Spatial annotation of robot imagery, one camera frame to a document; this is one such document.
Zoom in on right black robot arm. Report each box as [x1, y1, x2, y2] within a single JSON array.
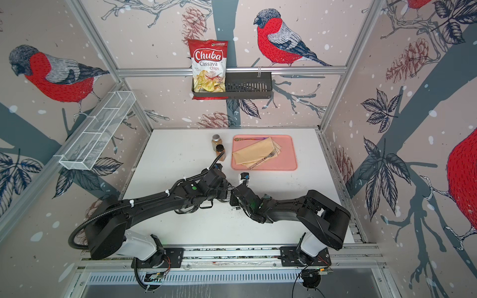
[[231, 184, 351, 250]]

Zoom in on white wire mesh shelf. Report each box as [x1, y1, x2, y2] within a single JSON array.
[[59, 91, 136, 170]]

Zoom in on yellow folded napkin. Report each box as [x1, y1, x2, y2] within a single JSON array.
[[232, 137, 281, 169]]

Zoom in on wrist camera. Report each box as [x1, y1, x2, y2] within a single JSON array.
[[240, 172, 250, 184], [209, 163, 224, 175]]

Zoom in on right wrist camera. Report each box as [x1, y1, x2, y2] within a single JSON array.
[[240, 172, 250, 184]]

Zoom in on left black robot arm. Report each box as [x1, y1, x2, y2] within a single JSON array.
[[68, 168, 229, 260]]

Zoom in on pink tray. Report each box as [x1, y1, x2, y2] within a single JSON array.
[[231, 134, 298, 171]]

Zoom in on black wall basket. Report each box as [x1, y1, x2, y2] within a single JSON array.
[[191, 72, 273, 100]]

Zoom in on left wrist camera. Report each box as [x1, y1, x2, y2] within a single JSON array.
[[209, 163, 224, 175]]

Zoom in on pink handled fork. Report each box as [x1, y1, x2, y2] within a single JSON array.
[[248, 149, 279, 170]]

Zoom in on Chuba cassava chips bag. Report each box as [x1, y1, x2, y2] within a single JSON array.
[[188, 39, 228, 94]]

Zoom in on pink handled spoon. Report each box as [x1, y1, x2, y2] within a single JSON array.
[[234, 137, 268, 142]]

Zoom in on shichimi spice jar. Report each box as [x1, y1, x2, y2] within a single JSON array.
[[211, 134, 222, 151]]

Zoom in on orange pepper spice jar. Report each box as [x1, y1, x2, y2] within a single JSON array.
[[216, 144, 226, 161]]

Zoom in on aluminium frame rail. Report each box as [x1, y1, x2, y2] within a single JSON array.
[[116, 66, 348, 78]]

